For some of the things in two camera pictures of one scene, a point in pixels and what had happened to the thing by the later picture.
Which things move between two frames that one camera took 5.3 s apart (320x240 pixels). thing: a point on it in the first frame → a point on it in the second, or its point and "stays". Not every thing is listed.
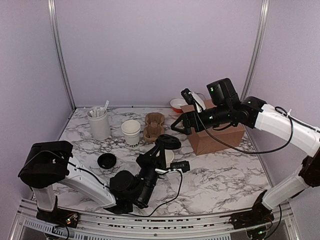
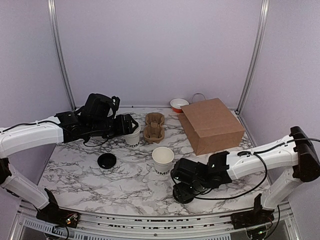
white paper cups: [131, 129] stays
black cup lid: [169, 142] → [183, 193]
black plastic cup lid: [106, 160] stays
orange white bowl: [176, 103] stays
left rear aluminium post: [52, 8] stays
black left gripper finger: [159, 152] → [132, 129]
